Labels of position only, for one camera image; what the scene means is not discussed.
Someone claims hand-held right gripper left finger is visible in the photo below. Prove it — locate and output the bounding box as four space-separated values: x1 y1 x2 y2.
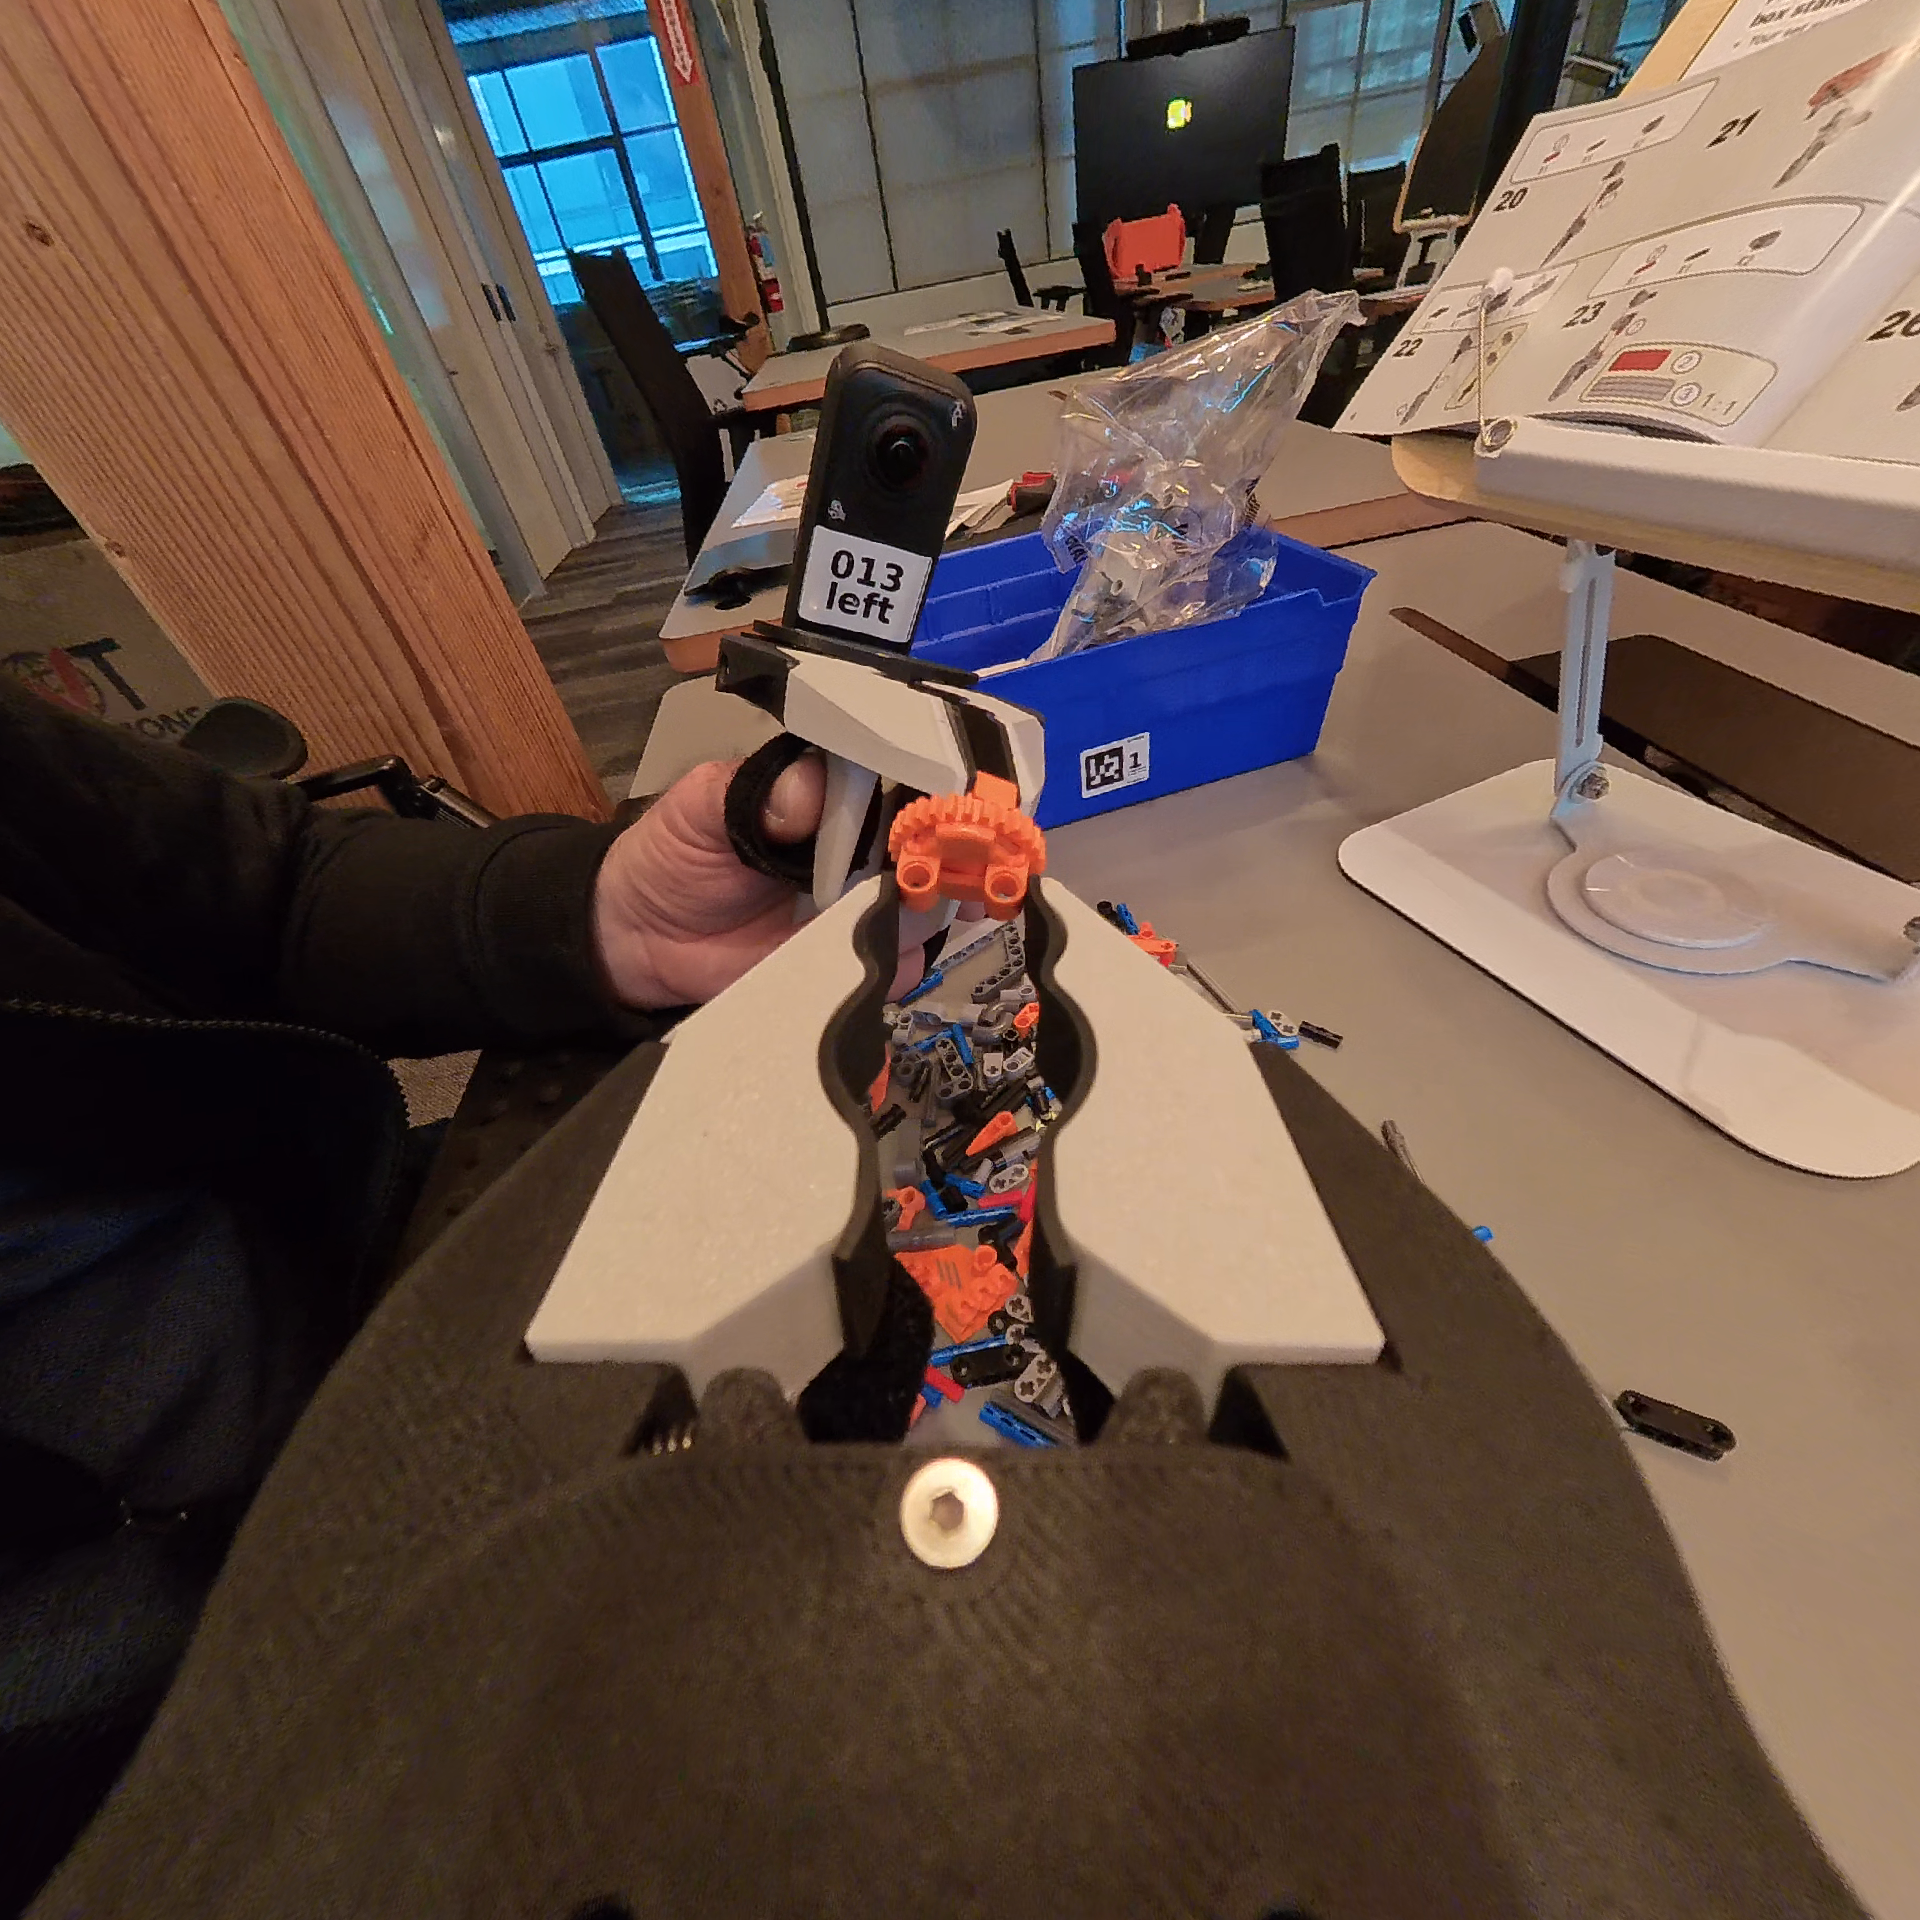
525 873 933 1412

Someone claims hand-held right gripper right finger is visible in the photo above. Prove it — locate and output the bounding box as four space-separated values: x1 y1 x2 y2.
1024 873 1384 1419

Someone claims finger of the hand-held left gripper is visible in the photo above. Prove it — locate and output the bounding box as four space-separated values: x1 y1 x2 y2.
942 693 1051 818

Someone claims orange gear piece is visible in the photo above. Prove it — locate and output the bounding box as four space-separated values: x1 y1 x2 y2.
885 792 1046 916

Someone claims pile of building pieces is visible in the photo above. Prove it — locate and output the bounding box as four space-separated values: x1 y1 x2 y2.
877 897 1343 1449

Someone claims person's left forearm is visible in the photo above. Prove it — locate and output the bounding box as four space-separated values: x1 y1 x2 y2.
0 675 675 1058

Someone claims person's left hand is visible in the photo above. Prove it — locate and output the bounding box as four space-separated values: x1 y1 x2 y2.
592 757 840 1011

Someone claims blue plastic bin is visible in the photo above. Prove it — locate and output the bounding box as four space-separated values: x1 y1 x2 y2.
909 525 1376 833

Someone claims black office chair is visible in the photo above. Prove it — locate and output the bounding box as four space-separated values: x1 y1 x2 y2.
568 248 752 564

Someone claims clear plastic bag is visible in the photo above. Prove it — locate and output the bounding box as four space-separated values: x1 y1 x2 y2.
1030 288 1365 666

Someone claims window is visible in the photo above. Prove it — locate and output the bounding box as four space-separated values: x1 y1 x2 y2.
463 37 722 301

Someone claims white book stand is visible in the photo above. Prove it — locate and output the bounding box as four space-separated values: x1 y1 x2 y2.
1334 404 1920 1181

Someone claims black monitor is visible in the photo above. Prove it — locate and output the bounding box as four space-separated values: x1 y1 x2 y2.
1072 26 1297 227

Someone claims black beam piece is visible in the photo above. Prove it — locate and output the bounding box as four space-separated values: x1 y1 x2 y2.
1611 1390 1738 1460

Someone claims person's dark clothing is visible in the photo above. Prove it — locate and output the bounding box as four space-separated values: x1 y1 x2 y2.
0 990 451 1920

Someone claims black chair armrest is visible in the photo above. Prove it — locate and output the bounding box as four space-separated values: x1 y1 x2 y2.
179 693 495 829

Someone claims wooden pillar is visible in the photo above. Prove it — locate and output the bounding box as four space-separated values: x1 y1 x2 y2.
0 0 608 826

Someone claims instruction booklet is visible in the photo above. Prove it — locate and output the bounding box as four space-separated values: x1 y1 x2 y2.
1331 0 1920 466

